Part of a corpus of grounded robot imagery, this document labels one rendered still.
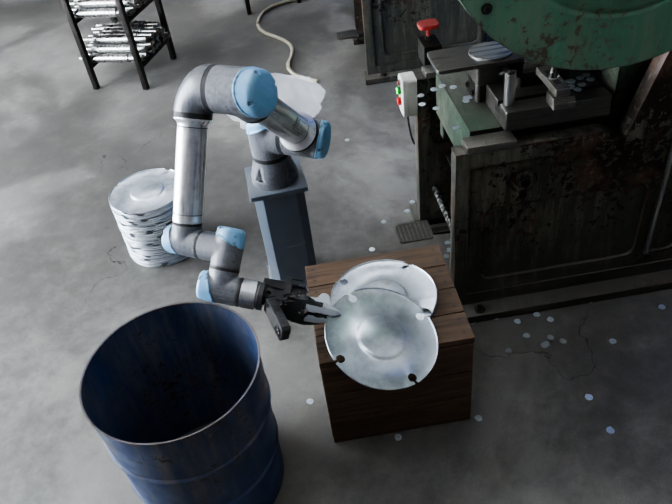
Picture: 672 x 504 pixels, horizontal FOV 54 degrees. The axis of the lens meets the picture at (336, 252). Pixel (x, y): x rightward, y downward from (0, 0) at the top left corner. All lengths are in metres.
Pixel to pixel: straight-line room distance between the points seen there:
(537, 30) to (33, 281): 2.08
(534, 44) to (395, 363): 0.79
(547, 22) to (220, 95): 0.74
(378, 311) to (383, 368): 0.16
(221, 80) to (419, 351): 0.81
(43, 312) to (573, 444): 1.86
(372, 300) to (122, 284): 1.21
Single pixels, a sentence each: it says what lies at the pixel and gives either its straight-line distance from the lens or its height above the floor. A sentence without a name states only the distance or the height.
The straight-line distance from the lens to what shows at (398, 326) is 1.68.
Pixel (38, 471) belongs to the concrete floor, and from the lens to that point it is 2.19.
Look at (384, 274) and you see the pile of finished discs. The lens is 1.86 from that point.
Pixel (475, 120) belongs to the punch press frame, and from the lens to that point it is 1.97.
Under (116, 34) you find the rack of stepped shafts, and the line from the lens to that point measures 4.13.
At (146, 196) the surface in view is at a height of 0.27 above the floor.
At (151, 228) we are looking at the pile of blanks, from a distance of 2.52.
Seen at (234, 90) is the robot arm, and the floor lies 0.95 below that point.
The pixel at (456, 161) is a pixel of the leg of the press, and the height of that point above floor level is 0.60.
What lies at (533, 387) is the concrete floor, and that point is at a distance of 2.07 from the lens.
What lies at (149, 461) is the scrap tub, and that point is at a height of 0.41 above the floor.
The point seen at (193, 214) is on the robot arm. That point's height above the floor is 0.66.
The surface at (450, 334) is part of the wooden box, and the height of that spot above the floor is 0.35.
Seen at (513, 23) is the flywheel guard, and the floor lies 1.06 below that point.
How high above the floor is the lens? 1.63
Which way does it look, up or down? 40 degrees down
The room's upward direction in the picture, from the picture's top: 8 degrees counter-clockwise
